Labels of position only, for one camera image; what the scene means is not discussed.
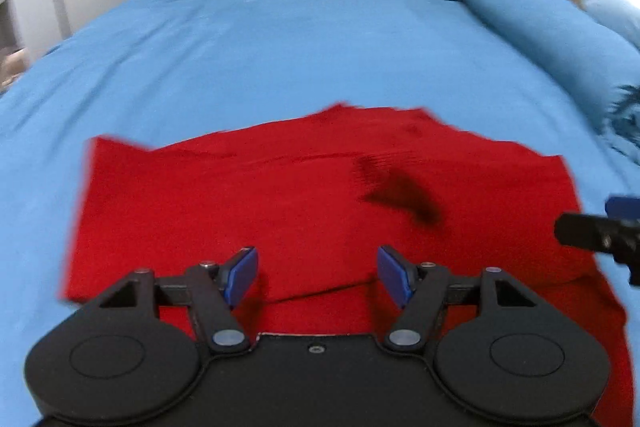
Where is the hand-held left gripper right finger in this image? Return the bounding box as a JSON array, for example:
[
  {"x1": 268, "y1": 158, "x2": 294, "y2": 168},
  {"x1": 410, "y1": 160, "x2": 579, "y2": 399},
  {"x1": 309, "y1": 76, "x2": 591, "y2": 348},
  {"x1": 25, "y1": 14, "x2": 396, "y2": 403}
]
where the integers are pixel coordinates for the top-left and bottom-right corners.
[{"x1": 377, "y1": 245, "x2": 537, "y2": 354}]

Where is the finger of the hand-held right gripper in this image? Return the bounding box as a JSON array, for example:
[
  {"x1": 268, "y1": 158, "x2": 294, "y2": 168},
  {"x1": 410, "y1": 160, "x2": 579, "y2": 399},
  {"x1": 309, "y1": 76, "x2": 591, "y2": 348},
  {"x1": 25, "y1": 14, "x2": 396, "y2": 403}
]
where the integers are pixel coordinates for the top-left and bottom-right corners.
[{"x1": 555, "y1": 196, "x2": 640, "y2": 286}]

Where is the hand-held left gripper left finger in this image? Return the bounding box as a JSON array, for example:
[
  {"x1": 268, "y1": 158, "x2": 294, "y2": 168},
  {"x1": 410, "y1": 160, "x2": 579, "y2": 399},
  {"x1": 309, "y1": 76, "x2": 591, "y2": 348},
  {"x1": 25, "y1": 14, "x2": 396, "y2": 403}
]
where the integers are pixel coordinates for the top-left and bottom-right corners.
[{"x1": 86, "y1": 246, "x2": 260, "y2": 355}]

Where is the red garment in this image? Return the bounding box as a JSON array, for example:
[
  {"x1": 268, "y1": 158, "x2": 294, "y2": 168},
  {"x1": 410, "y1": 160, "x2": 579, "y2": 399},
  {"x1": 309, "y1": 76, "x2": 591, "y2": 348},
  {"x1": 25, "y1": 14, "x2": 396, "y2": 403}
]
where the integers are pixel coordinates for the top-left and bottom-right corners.
[{"x1": 59, "y1": 104, "x2": 636, "y2": 427}]

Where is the dark teal patterned cloth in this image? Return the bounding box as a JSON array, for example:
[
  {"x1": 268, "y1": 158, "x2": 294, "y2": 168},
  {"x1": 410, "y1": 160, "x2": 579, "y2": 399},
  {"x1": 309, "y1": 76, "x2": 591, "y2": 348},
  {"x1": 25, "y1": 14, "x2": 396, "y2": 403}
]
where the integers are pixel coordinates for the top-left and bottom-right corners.
[{"x1": 598, "y1": 83, "x2": 640, "y2": 165}]

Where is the rolled blue duvet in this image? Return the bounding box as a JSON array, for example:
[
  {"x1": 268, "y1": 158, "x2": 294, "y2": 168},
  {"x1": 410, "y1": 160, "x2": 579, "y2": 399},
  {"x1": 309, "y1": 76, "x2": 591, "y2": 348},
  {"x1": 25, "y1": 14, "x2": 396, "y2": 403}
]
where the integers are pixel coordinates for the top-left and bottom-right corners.
[{"x1": 413, "y1": 0, "x2": 640, "y2": 128}]

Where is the light blue pillow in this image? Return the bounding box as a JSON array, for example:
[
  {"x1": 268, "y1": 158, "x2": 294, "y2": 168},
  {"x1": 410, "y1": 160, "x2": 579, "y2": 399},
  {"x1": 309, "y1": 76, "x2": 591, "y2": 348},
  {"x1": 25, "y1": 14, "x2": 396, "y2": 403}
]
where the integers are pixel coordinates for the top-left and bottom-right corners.
[{"x1": 580, "y1": 0, "x2": 640, "y2": 52}]

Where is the blue bed sheet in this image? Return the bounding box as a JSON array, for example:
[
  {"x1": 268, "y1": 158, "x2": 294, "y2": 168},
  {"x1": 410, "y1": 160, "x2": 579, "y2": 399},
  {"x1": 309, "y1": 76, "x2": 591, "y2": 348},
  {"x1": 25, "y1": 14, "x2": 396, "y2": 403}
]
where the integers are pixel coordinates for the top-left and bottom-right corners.
[{"x1": 0, "y1": 0, "x2": 640, "y2": 427}]

